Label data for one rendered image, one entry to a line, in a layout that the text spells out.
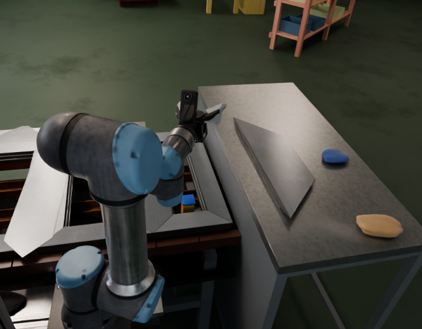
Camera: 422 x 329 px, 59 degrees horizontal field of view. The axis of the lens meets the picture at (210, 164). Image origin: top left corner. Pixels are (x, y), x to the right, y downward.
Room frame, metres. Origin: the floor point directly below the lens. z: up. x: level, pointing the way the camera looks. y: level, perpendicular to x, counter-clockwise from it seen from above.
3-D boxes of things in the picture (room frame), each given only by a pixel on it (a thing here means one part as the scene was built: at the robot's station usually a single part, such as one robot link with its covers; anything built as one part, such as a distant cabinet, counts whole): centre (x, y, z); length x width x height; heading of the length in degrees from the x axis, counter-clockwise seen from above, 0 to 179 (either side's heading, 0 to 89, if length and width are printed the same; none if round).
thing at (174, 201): (0.80, 0.12, 1.34); 0.11 x 0.08 x 0.11; 76
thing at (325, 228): (1.47, -0.36, 1.03); 1.30 x 0.60 x 0.04; 16
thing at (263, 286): (1.40, -0.09, 0.51); 1.30 x 0.04 x 1.01; 16
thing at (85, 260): (0.56, 0.29, 1.20); 0.13 x 0.12 x 0.14; 76
